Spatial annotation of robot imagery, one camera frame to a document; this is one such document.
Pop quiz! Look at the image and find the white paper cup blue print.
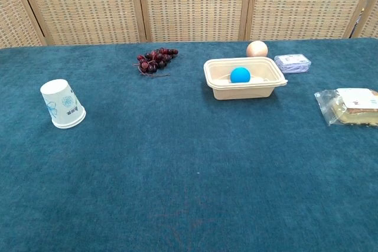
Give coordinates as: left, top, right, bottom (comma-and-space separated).
52, 110, 87, 130
40, 78, 86, 126

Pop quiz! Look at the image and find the blue table cloth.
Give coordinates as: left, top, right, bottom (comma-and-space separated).
0, 38, 378, 252

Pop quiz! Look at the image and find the beige rectangular food container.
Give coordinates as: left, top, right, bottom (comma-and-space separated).
203, 57, 288, 101

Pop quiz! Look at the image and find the blue ball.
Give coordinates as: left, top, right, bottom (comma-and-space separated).
230, 67, 252, 84

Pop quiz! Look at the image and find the dark red grape bunch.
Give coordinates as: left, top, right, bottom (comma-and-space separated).
133, 47, 179, 77

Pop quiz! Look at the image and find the peach coloured ball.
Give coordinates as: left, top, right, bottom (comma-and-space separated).
246, 40, 269, 58

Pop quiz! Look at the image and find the woven rattan screen panel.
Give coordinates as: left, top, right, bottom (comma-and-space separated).
13, 0, 147, 46
351, 0, 378, 40
245, 0, 373, 41
0, 0, 48, 48
135, 0, 254, 43

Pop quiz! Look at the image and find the sandwich in clear bag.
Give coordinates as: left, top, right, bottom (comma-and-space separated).
314, 87, 378, 128

